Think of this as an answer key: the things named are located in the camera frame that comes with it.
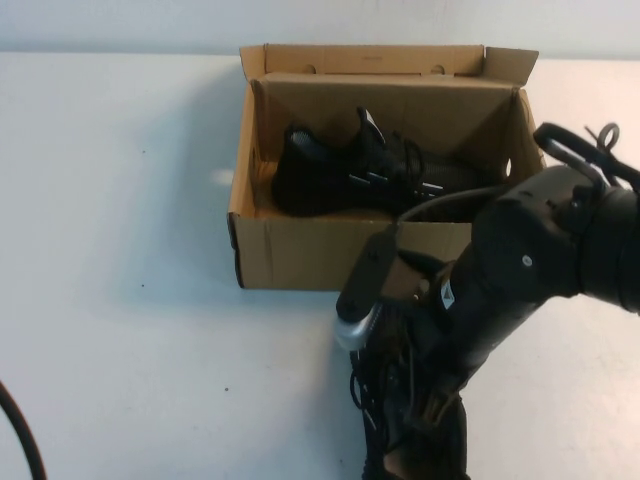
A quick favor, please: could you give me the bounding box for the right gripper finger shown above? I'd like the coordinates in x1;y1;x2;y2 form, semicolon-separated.
421;378;470;432

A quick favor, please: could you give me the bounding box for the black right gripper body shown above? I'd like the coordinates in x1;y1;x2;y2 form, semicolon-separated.
423;248;547;397

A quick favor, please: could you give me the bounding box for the thin black camera cable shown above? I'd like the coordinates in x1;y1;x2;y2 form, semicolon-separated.
392;187;501;229

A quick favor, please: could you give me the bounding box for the thick black cable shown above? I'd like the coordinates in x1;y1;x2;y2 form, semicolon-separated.
0;382;49;480

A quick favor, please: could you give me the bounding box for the black cable loop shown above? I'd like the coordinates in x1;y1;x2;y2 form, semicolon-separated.
532;122;609;186
582;122;640;189

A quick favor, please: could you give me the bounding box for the black knit sneaker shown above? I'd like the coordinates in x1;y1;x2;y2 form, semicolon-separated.
347;299;474;480
269;106;504;221

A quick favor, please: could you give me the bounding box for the brown cardboard shoe box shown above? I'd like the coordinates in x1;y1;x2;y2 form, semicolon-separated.
227;43;547;291

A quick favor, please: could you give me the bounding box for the right wrist camera black silver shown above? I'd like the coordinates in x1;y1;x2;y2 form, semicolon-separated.
332;222;401;351

